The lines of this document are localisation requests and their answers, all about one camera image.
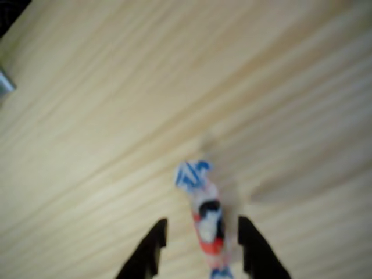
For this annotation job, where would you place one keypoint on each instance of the candy red white blue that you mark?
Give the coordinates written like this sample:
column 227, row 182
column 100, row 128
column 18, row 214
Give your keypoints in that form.
column 209, row 223

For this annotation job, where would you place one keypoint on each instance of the white metal bracket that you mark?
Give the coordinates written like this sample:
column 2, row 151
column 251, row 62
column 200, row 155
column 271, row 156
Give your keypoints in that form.
column 5, row 82

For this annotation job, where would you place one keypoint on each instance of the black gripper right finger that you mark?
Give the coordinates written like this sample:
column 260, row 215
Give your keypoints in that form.
column 258, row 255

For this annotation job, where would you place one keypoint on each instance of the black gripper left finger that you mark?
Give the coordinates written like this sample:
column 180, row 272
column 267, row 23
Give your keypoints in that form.
column 148, row 253

